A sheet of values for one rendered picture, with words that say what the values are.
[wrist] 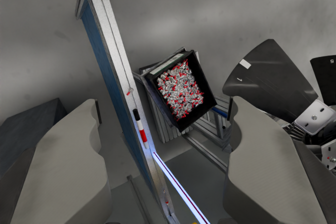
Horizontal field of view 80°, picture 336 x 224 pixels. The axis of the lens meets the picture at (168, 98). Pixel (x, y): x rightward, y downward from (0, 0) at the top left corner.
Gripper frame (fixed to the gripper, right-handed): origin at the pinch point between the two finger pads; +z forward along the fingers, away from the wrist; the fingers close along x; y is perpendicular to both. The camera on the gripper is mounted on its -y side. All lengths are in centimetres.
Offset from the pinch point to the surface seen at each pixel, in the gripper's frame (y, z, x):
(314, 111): 24, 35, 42
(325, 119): 26, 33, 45
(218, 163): 94, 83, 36
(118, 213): 126, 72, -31
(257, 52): 11, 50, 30
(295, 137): 35, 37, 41
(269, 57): 12, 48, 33
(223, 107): 48, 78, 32
